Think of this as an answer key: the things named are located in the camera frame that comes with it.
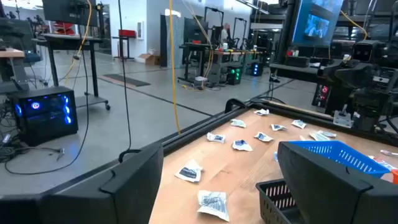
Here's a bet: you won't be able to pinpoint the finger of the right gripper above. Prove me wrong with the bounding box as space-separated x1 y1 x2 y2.
335 63 379 82
323 60 355 91

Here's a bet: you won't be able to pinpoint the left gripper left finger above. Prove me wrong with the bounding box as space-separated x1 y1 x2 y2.
0 142 165 224

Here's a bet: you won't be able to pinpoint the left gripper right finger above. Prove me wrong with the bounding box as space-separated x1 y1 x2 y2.
277 141 398 224

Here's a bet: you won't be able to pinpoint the black RGB computer tower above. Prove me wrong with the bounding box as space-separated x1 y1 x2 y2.
7 86 79 146
250 62 264 77
312 82 332 109
226 65 243 86

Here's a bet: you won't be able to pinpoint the black desk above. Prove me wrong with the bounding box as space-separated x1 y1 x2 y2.
269 62 321 83

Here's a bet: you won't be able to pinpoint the blue plastic basket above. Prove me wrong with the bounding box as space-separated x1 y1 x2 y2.
288 139 391 179

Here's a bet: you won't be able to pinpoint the large blue-screen monitor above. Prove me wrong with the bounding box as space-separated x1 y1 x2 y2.
291 0 345 47

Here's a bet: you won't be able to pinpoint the black plastic basket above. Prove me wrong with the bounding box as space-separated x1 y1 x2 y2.
255 179 305 224

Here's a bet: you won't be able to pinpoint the wood-top robot workstation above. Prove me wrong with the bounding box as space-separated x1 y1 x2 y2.
178 42 271 88

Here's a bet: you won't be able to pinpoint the person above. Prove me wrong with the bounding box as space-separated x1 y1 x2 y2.
220 23 233 44

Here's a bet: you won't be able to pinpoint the dark floor mat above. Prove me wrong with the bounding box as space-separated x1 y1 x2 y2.
98 73 152 88

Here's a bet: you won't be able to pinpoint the black desk monitor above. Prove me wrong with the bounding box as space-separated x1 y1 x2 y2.
183 17 209 44

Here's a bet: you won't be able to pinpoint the cardboard box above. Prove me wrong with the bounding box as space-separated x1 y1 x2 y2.
138 53 161 66

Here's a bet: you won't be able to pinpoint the black rolling stand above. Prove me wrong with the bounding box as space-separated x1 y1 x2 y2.
32 32 111 111

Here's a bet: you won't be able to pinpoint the small black table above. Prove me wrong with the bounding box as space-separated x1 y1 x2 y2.
112 35 137 60

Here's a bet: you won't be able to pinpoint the dark divider panel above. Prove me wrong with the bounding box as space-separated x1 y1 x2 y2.
160 9 185 68

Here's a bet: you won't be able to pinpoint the wood-top workbench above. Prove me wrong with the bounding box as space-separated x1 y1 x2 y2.
0 46 32 94

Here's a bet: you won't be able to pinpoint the red storage bin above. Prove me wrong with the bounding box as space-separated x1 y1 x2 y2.
118 29 137 39

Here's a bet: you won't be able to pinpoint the red parts bins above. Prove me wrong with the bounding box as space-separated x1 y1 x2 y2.
52 21 75 35

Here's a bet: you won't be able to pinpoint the black office chair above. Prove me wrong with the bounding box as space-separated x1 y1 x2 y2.
0 18 41 65

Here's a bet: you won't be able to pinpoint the black monitor on stand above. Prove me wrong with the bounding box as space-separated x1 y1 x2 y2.
42 0 99 27

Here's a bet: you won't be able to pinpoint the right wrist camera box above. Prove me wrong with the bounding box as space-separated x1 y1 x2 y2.
353 39 387 63

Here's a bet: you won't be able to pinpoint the white bracket on frame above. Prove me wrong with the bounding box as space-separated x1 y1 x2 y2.
333 104 354 128

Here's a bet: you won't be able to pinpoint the yellow cable by screen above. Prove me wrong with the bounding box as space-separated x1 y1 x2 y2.
340 11 369 40

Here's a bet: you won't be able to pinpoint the black floor cable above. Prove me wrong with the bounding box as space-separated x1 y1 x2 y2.
3 24 91 175

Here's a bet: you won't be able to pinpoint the floor cable pile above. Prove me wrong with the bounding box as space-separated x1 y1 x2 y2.
0 99 66 164

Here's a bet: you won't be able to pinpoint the black gantry frame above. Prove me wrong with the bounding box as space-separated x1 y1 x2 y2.
232 17 248 47
203 6 224 44

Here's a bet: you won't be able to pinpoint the yellow cable bundle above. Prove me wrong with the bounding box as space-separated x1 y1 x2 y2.
182 0 215 91

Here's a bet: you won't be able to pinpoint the black hanging cable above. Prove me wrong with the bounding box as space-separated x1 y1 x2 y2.
117 0 142 163

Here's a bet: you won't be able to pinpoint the yellow hanging cable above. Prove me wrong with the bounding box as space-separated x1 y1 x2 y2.
167 0 183 135

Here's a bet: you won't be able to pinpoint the yellow cable at stand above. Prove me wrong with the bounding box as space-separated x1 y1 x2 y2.
63 0 93 83

